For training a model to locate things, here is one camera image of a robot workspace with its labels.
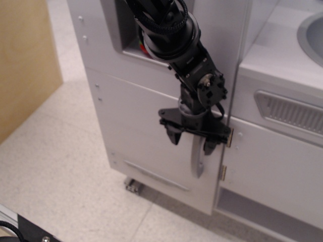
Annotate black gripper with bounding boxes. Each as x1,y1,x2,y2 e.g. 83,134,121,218
158,108,230,155

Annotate grey fridge door handle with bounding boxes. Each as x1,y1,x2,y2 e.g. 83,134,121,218
190,136,205,178

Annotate white low fridge door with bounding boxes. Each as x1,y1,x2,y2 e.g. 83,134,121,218
86,69,222,214

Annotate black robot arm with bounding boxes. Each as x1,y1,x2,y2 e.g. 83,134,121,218
127,1,232,155

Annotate white toy fridge cabinet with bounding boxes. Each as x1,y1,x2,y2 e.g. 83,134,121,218
66,0,249,216

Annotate upper brass hinge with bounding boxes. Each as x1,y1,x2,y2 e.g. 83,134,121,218
226,128,234,148

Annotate brass hinge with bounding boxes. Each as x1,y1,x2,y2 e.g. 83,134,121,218
226,128,234,148
219,165,227,181

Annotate lower brass hinge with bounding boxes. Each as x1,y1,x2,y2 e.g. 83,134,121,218
219,165,227,181

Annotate aluminium extrusion foot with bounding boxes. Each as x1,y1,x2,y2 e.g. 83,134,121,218
124,177,144,195

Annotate white toy kitchen counter unit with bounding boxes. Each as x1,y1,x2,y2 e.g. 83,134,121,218
215,1,322,241

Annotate white oven cabinet door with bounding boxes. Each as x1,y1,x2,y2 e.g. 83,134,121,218
221,118,322,228

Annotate red toy strawberry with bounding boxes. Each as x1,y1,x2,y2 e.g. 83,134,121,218
139,39,150,56

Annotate grey vent grille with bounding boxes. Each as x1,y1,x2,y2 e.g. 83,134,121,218
254,90,322,135

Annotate grey toy sink basin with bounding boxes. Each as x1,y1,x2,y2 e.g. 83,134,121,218
297,13,322,67

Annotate plywood panel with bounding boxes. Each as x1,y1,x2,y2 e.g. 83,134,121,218
1,1,63,142

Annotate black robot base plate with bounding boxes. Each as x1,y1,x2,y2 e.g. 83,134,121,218
0,214,61,242

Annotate aluminium frame rail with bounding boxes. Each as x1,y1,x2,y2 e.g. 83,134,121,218
0,204,18,224

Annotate black braided cable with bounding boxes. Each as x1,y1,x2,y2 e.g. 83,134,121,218
0,220,26,242

